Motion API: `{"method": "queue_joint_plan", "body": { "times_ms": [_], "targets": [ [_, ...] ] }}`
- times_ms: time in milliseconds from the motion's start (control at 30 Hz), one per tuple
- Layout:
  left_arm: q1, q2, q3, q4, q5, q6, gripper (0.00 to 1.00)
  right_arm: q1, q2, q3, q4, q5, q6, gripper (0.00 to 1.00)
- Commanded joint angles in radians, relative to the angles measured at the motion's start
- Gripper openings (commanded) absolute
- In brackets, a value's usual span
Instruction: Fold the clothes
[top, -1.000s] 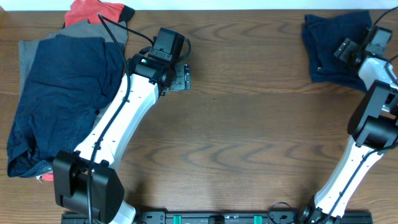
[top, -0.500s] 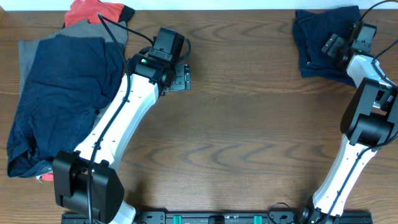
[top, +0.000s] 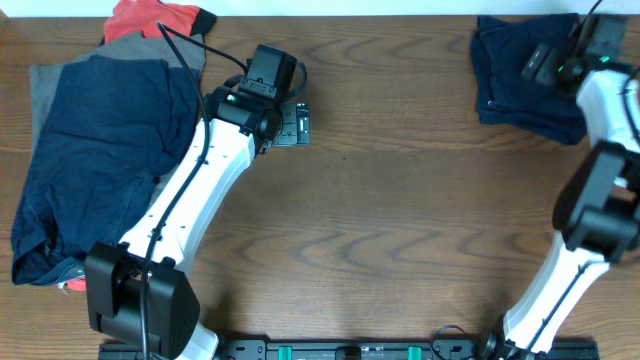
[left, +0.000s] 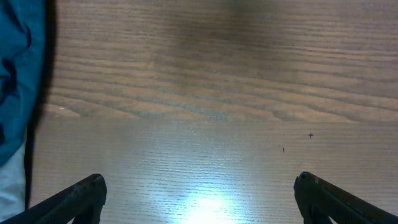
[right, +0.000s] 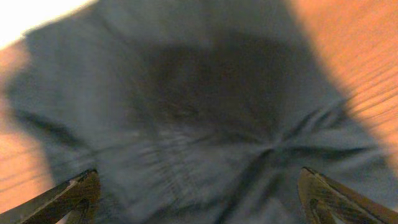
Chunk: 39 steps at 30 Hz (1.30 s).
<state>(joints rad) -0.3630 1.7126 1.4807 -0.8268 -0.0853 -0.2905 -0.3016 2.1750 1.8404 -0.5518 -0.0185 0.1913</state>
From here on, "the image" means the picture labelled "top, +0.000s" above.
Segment grey shorts in pile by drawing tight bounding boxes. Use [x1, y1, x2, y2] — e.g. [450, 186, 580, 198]
[29, 32, 206, 153]

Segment red garment with black trim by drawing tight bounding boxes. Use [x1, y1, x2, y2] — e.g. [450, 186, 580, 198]
[63, 1, 216, 291]

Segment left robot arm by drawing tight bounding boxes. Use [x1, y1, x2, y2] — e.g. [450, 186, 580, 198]
[85, 45, 311, 359]

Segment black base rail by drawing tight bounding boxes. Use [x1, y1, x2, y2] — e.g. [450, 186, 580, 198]
[98, 332, 601, 360]

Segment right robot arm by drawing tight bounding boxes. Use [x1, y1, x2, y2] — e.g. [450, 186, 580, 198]
[473, 11, 639, 359]

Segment navy shorts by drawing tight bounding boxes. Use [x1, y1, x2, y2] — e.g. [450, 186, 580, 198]
[470, 13, 586, 145]
[11, 55, 202, 285]

